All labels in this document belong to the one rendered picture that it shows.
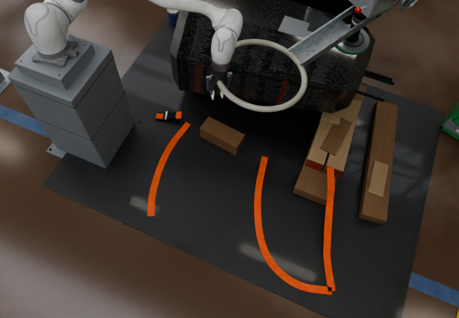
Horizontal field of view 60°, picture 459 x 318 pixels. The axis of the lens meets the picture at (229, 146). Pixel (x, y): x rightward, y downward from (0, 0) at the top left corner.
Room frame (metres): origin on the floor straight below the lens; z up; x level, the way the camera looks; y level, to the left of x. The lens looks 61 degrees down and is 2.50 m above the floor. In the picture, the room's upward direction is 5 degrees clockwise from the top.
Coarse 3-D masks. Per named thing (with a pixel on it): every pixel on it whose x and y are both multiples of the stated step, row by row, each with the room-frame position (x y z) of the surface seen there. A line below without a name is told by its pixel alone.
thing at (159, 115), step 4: (168, 112) 1.61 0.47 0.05; (172, 112) 1.61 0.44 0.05; (176, 112) 1.61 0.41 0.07; (180, 112) 1.60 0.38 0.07; (156, 116) 1.58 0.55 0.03; (160, 116) 1.58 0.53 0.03; (164, 116) 1.59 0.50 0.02; (168, 116) 1.58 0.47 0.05; (172, 116) 1.57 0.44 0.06; (176, 116) 1.57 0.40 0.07; (180, 116) 1.57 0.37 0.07; (156, 120) 1.55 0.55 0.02; (160, 120) 1.55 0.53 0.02; (164, 120) 1.55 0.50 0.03; (168, 120) 1.55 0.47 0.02; (172, 120) 1.56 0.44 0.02
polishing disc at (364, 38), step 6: (360, 36) 1.74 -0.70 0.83; (366, 36) 1.74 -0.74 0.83; (342, 42) 1.68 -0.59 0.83; (348, 42) 1.68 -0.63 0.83; (360, 42) 1.69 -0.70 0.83; (366, 42) 1.70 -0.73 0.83; (342, 48) 1.64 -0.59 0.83; (348, 48) 1.64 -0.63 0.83; (354, 48) 1.64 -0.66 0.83; (360, 48) 1.64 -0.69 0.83
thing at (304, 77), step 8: (240, 40) 1.54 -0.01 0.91; (248, 40) 1.55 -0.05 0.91; (256, 40) 1.56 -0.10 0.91; (264, 40) 1.57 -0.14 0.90; (280, 48) 1.53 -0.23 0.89; (288, 56) 1.50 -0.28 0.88; (296, 64) 1.44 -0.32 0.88; (304, 72) 1.37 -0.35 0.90; (304, 80) 1.32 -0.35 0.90; (224, 88) 1.20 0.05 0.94; (304, 88) 1.27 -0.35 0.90; (232, 96) 1.15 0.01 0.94; (296, 96) 1.21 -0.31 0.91; (240, 104) 1.11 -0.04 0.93; (248, 104) 1.11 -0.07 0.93; (280, 104) 1.14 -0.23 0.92; (288, 104) 1.15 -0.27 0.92
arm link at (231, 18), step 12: (156, 0) 1.30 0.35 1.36; (168, 0) 1.31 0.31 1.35; (180, 0) 1.35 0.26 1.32; (192, 0) 1.39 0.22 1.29; (204, 12) 1.39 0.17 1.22; (216, 12) 1.41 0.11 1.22; (228, 12) 1.42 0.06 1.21; (216, 24) 1.37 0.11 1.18; (228, 24) 1.36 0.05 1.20; (240, 24) 1.40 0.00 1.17
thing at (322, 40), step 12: (348, 12) 1.74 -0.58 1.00; (384, 12) 1.74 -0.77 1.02; (336, 24) 1.69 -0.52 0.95; (360, 24) 1.64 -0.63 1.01; (312, 36) 1.60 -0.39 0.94; (324, 36) 1.62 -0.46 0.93; (336, 36) 1.61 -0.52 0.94; (348, 36) 1.60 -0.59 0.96; (288, 48) 1.52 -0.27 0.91; (300, 48) 1.55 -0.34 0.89; (312, 48) 1.54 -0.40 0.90; (324, 48) 1.51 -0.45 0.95; (300, 60) 1.48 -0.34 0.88; (312, 60) 1.47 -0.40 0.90
